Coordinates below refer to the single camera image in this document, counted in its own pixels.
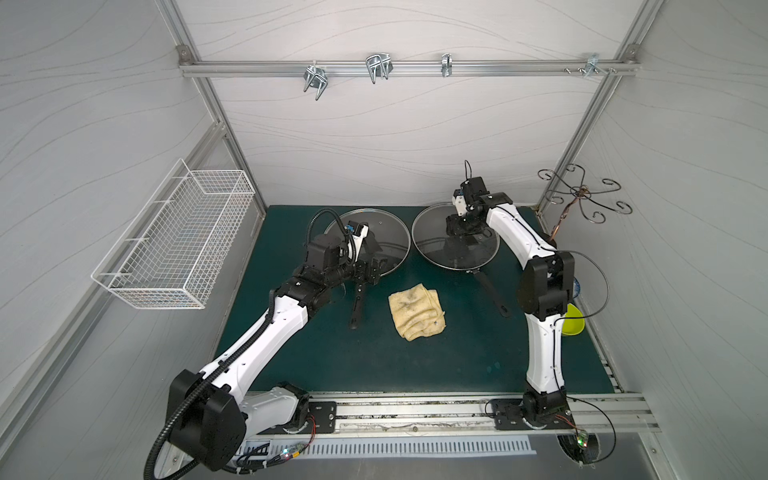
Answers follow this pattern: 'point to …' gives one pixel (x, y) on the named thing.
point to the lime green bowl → (573, 326)
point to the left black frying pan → (390, 261)
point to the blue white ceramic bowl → (576, 287)
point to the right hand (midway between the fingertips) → (459, 225)
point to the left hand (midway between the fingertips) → (372, 254)
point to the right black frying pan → (464, 255)
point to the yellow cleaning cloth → (417, 312)
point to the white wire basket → (171, 254)
